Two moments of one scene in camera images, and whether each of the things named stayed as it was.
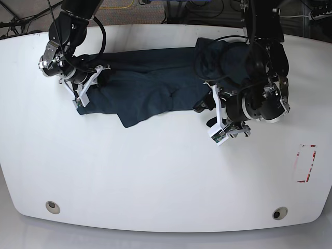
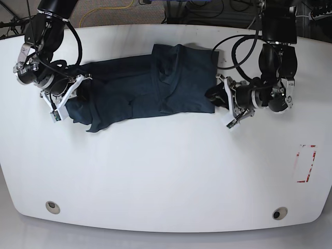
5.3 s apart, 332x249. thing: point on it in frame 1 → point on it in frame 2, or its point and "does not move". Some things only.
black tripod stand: (17, 22) does not move
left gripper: (82, 87) → (56, 104)
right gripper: (233, 129) → (238, 112)
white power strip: (317, 17) does not move
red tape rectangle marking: (298, 154) does not move
